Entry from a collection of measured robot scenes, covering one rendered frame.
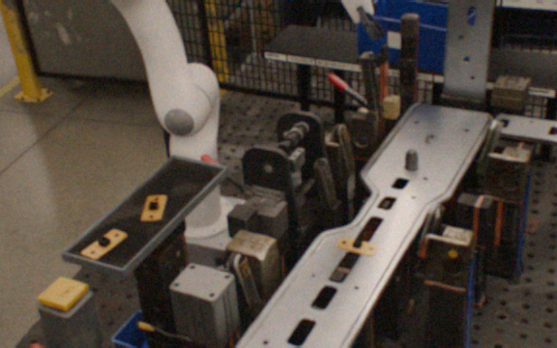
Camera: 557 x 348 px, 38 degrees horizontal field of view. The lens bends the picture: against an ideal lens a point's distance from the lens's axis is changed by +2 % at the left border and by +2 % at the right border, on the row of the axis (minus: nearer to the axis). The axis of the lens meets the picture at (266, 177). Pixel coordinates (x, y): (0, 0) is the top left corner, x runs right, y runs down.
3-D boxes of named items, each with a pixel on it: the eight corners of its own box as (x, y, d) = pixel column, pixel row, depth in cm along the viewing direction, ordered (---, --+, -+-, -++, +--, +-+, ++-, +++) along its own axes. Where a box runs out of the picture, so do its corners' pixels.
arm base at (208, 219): (154, 234, 211) (146, 177, 201) (178, 192, 226) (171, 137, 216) (222, 244, 207) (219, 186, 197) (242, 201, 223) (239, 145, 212)
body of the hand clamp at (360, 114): (374, 233, 220) (373, 121, 201) (351, 227, 223) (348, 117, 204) (381, 221, 224) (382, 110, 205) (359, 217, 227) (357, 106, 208)
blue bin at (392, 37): (449, 74, 225) (452, 30, 218) (355, 54, 241) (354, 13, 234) (475, 52, 236) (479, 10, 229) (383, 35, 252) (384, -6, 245)
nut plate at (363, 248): (379, 246, 166) (379, 242, 165) (372, 256, 163) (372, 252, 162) (342, 237, 170) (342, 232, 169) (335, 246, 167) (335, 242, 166)
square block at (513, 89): (511, 206, 226) (524, 90, 207) (481, 200, 230) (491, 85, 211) (517, 190, 232) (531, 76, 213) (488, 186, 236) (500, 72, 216)
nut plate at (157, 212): (161, 220, 151) (160, 216, 151) (140, 221, 152) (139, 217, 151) (167, 196, 158) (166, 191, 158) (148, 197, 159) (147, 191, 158)
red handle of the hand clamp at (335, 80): (376, 114, 201) (327, 75, 202) (371, 120, 202) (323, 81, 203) (382, 106, 204) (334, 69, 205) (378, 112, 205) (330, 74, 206)
